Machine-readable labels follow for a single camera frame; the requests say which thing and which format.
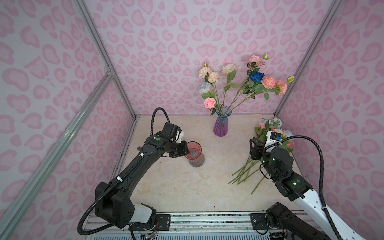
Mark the coral pink rose stem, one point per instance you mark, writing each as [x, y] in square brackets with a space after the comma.
[267, 85]

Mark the white blue rose stem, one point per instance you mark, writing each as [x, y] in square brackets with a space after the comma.
[206, 92]

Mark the pink carnation flower stem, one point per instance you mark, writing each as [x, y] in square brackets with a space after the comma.
[254, 63]

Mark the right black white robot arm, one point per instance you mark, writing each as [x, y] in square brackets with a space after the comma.
[277, 165]

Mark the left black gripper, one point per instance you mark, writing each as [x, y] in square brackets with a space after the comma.
[184, 150]

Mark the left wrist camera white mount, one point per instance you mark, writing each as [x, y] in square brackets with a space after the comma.
[179, 135]

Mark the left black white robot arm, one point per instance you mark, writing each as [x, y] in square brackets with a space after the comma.
[113, 199]

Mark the pink rose flower stem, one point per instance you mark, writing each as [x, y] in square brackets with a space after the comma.
[212, 105]

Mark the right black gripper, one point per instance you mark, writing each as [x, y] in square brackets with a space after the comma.
[257, 149]

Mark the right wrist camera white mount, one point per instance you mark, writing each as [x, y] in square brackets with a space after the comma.
[274, 139]

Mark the dark blue rose stem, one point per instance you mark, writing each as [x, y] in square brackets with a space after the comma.
[257, 77]

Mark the purple blue glass vase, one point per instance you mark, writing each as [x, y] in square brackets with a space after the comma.
[221, 126]

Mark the red glass vase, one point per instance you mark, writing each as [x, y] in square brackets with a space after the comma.
[195, 156]

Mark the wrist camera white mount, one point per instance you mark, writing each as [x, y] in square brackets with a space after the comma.
[179, 135]
[274, 139]

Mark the left aluminium frame profile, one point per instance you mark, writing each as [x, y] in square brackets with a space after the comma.
[30, 190]

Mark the peach carnation flower stem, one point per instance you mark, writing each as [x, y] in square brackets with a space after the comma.
[208, 75]

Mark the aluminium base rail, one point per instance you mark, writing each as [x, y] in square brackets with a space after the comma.
[204, 226]

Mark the cream rose flower stem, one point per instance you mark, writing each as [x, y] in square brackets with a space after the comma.
[230, 71]

